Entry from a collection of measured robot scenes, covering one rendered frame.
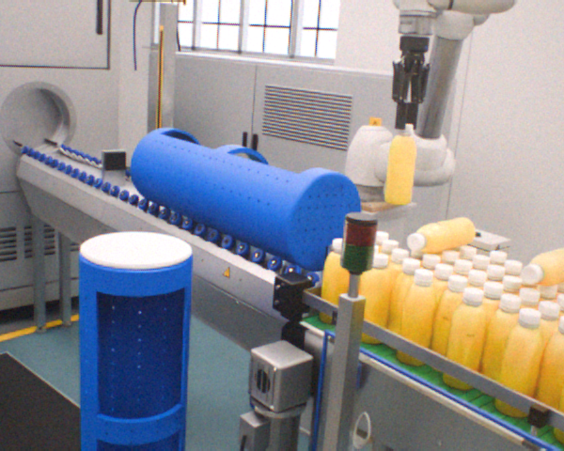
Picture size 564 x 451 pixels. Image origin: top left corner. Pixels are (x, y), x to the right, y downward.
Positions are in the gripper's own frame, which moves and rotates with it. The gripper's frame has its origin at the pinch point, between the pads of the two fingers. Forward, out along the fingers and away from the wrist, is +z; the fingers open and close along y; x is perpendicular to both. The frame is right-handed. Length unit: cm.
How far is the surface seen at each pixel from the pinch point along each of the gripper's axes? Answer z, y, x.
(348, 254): 23, 51, 29
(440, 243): 27.3, 11.5, 22.5
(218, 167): 20, 21, -52
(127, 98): 32, -215, -537
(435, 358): 45, 32, 39
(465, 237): 27.0, 1.2, 22.6
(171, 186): 30, 24, -74
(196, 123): 31, -118, -265
